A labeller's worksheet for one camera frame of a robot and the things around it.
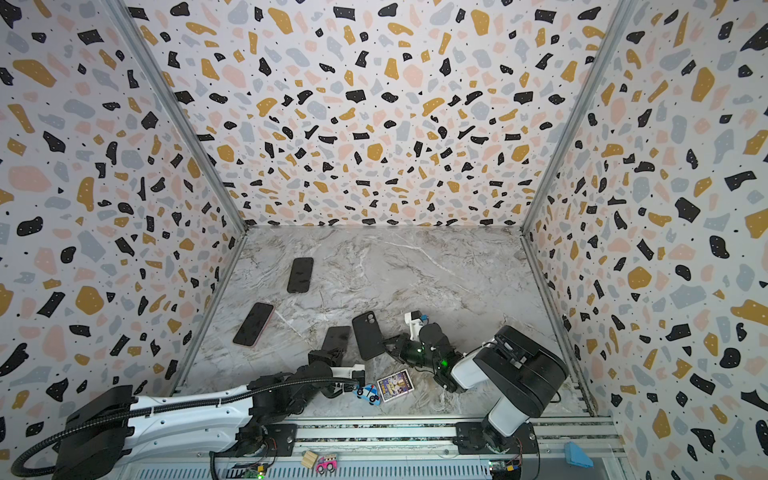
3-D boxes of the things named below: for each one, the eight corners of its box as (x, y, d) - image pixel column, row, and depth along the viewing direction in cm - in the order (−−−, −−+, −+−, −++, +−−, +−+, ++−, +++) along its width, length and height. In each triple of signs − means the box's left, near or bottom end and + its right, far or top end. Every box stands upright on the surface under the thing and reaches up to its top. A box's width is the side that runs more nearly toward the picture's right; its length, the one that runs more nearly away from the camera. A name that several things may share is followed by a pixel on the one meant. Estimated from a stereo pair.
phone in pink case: (234, 343, 92) (231, 340, 91) (258, 304, 101) (256, 301, 100) (255, 348, 91) (252, 345, 90) (277, 308, 100) (275, 305, 99)
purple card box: (384, 402, 82) (383, 400, 80) (377, 383, 85) (376, 380, 83) (414, 389, 84) (414, 386, 82) (406, 370, 88) (406, 367, 86)
